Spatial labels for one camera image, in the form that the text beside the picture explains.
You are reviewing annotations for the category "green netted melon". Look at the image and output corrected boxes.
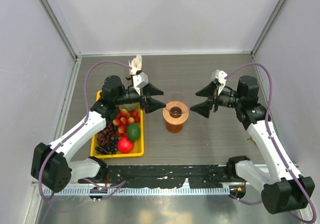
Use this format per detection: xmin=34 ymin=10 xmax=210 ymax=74
xmin=119 ymin=103 xmax=140 ymax=112

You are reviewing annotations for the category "dark purple grape bunch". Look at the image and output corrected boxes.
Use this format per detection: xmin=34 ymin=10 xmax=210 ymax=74
xmin=94 ymin=124 xmax=119 ymax=155

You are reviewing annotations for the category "green pear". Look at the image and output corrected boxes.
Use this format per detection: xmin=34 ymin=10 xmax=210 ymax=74
xmin=247 ymin=137 xmax=256 ymax=143

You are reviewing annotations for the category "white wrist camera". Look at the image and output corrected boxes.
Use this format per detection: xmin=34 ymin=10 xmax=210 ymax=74
xmin=131 ymin=72 xmax=149 ymax=96
xmin=211 ymin=69 xmax=228 ymax=96

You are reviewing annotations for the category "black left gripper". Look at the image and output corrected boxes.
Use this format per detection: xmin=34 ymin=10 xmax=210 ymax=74
xmin=114 ymin=82 xmax=166 ymax=113

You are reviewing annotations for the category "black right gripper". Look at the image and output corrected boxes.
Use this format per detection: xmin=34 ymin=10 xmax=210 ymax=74
xmin=191 ymin=80 xmax=244 ymax=118

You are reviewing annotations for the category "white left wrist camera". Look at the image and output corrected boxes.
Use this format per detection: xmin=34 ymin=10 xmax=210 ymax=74
xmin=131 ymin=72 xmax=149 ymax=96

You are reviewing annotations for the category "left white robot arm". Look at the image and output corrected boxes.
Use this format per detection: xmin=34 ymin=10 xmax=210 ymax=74
xmin=31 ymin=72 xmax=166 ymax=193

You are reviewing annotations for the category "yellow plastic fruit tray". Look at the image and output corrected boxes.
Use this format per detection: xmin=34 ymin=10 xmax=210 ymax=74
xmin=90 ymin=103 xmax=144 ymax=159

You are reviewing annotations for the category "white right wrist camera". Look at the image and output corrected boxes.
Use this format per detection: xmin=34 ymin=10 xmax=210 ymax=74
xmin=211 ymin=69 xmax=228 ymax=96

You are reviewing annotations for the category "white perforated cable rail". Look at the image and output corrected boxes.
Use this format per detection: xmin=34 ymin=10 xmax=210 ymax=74
xmin=55 ymin=184 xmax=230 ymax=197

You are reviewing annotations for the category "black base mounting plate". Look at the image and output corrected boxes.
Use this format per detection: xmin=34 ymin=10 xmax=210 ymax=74
xmin=90 ymin=164 xmax=243 ymax=189

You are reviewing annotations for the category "dark filter holder box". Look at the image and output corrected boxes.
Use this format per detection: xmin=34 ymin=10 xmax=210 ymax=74
xmin=125 ymin=75 xmax=134 ymax=88

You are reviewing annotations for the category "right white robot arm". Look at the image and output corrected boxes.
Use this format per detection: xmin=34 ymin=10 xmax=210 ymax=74
xmin=190 ymin=70 xmax=315 ymax=214

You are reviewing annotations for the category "round wooden dripper stand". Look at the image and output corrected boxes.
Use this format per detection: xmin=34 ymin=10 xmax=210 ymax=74
xmin=162 ymin=107 xmax=189 ymax=125

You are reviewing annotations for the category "green lime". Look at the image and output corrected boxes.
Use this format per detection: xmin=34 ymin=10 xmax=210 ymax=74
xmin=126 ymin=123 xmax=141 ymax=142

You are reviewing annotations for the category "red apple front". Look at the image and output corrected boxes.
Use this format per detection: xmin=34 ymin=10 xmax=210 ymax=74
xmin=117 ymin=136 xmax=134 ymax=154

